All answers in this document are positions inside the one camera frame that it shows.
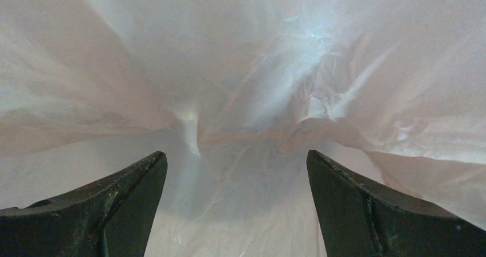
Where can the translucent pink trash bag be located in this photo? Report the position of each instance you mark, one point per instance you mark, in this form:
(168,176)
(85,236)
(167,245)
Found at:
(236,92)

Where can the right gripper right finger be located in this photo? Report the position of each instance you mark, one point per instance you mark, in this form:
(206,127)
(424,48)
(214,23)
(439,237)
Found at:
(361,217)

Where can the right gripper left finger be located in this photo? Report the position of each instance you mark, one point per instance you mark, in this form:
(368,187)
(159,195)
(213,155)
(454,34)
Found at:
(112,216)

